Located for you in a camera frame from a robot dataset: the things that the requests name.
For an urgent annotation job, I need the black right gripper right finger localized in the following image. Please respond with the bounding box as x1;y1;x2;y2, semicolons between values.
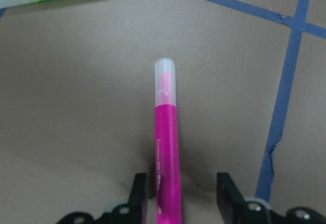
216;172;245;224

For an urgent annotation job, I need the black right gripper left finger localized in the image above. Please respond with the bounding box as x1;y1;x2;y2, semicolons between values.
128;173;148;223

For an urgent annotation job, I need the pink pen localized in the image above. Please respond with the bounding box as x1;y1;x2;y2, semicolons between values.
154;58;182;223

